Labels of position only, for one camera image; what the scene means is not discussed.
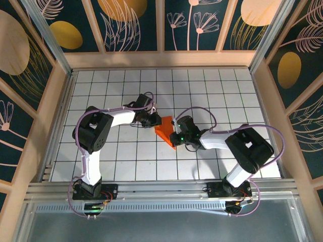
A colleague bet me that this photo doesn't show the orange cloth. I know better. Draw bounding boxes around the orange cloth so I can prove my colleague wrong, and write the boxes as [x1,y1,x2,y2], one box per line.
[154,115,177,151]

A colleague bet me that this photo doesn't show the grey translucent platform sheet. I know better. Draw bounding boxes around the grey translucent platform sheet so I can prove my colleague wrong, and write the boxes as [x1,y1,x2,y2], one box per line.
[15,199,310,242]

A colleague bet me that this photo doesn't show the small black controller board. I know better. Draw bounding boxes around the small black controller board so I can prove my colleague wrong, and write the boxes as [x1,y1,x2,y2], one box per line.
[225,200,254,215]
[83,201,106,214]

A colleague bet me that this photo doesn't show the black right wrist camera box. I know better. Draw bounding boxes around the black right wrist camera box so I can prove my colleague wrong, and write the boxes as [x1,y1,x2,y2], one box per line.
[174,115,200,136]

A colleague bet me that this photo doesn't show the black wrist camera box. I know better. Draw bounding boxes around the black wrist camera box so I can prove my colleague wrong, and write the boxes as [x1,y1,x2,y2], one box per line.
[174,115,200,136]
[135,93,155,112]

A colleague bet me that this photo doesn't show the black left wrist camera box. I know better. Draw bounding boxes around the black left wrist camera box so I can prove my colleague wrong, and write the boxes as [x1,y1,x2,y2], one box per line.
[135,93,155,112]

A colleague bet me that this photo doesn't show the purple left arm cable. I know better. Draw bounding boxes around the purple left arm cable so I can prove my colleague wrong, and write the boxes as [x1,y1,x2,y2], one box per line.
[67,91,158,219]

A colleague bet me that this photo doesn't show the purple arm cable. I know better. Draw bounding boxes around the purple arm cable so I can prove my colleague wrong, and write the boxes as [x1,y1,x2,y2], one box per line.
[67,91,158,219]
[174,107,285,217]

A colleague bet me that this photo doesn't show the long aluminium mounting rail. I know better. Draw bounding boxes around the long aluminium mounting rail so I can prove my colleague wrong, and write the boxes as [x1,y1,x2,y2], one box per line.
[25,178,300,202]

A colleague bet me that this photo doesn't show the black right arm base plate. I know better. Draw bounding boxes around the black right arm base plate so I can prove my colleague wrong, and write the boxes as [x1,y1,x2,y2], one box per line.
[206,181,252,200]

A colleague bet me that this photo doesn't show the grey slotted cable duct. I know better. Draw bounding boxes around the grey slotted cable duct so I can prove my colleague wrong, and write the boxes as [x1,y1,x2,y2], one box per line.
[35,203,228,213]

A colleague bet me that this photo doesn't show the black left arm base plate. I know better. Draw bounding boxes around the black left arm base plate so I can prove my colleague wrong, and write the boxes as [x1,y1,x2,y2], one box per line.
[72,183,119,201]

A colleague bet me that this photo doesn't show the aluminium side rail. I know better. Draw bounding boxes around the aluminium side rail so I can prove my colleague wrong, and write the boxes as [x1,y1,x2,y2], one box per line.
[39,70,76,183]
[249,69,290,180]

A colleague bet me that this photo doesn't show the wall panel pink flowers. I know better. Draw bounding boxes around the wall panel pink flowers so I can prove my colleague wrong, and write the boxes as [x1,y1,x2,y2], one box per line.
[163,0,233,52]
[0,88,36,185]

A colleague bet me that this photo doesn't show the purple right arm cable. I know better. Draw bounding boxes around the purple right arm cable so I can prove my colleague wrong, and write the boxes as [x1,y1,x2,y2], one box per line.
[174,107,285,217]

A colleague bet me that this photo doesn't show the wall panel yellow circle leaves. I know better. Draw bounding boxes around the wall panel yellow circle leaves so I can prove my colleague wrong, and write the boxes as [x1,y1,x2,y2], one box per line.
[89,0,160,53]

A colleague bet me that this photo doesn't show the wall panel yellow oval feather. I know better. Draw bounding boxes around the wall panel yellow oval feather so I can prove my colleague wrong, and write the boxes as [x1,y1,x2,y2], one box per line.
[32,0,101,53]
[264,0,323,110]

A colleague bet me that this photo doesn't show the aluminium corner post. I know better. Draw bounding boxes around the aluminium corner post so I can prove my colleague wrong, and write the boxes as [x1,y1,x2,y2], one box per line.
[248,0,295,73]
[20,0,74,74]

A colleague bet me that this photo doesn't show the wall panel pale circle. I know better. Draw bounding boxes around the wall panel pale circle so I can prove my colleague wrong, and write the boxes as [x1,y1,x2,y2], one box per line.
[221,0,285,52]
[0,7,56,114]

